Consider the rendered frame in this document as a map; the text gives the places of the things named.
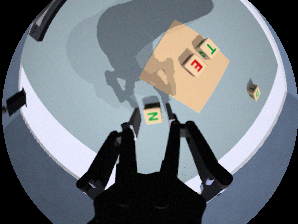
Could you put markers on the tan flat mat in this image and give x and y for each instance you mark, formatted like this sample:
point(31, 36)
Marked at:
point(163, 70)

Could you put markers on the cream letter block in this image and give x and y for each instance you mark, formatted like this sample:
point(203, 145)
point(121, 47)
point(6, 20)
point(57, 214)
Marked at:
point(152, 113)
point(253, 91)
point(207, 49)
point(194, 65)

